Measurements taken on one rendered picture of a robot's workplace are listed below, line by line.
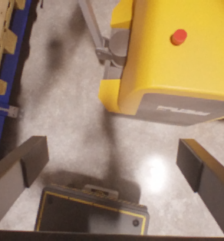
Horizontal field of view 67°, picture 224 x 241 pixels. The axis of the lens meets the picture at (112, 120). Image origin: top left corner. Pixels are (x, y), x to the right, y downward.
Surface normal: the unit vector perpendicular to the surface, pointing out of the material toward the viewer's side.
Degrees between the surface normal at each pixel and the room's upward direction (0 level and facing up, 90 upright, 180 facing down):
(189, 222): 0
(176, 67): 0
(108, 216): 0
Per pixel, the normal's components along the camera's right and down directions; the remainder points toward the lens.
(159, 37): -0.37, -0.15
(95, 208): -0.14, -0.11
